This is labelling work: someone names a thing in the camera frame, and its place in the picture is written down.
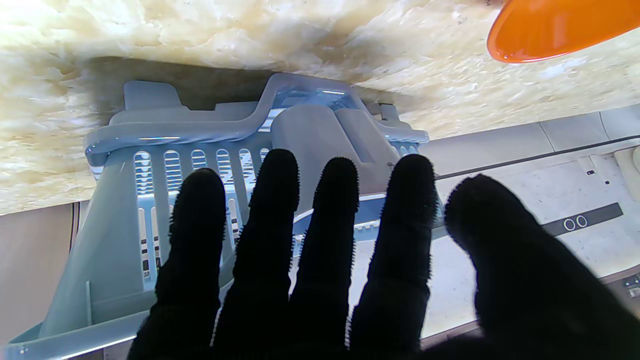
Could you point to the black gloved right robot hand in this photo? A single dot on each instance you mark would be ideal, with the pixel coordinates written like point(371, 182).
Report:
point(525, 300)

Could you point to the orange plastic bowl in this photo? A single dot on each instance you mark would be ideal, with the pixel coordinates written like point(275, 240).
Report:
point(560, 25)

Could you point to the dark item on shelf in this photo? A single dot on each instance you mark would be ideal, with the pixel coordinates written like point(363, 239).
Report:
point(632, 286)

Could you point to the black strip with white rings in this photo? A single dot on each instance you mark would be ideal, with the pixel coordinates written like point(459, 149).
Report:
point(602, 215)

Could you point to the white counter cabinet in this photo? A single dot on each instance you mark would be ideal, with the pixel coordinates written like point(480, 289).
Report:
point(500, 147)

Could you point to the wooden cutting board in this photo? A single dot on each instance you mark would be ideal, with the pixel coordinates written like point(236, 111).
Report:
point(630, 167)

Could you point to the grey-blue cutlery holder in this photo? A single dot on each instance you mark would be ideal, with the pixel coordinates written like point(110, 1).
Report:
point(320, 145)

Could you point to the light blue plastic dish rack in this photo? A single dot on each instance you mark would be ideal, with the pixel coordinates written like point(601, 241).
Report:
point(110, 240)

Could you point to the light blue drain tray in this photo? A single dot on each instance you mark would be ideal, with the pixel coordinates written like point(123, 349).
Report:
point(150, 95)

